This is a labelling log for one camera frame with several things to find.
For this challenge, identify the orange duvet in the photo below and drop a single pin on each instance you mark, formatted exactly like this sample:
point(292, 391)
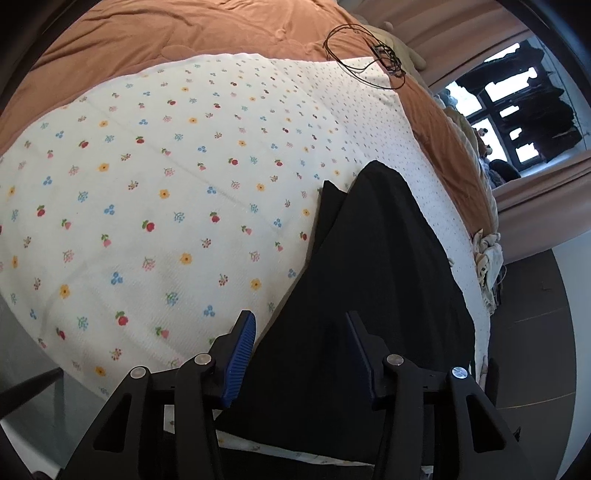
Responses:
point(138, 37)

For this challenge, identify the beige plush toy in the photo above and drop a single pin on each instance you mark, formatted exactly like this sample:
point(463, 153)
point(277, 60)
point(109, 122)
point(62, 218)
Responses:
point(406, 53)

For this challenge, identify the white floral bed sheet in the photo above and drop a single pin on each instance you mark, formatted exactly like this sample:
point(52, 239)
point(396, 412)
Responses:
point(184, 184)

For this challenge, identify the black metal bar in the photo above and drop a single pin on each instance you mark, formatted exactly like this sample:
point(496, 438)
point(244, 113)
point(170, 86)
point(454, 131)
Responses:
point(27, 390)

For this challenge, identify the row of hanging dark clothes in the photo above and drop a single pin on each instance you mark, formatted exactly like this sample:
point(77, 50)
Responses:
point(540, 115)

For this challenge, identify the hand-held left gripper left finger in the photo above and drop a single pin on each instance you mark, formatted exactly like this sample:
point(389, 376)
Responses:
point(238, 350)

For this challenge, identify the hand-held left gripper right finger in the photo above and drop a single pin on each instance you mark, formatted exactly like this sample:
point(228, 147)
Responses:
point(362, 350)

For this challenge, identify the pink curtain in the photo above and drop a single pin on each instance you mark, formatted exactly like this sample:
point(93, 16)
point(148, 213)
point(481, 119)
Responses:
point(545, 203)
point(461, 41)

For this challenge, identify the beige crumpled blanket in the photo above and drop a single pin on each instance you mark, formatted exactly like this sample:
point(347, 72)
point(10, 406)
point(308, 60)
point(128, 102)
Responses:
point(468, 138)

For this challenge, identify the pile of light clothes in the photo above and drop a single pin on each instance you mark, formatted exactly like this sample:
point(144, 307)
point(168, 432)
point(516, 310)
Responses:
point(489, 263)

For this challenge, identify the black long-sleeve shirt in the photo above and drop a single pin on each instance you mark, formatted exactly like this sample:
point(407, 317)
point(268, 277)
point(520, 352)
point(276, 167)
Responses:
point(378, 258)

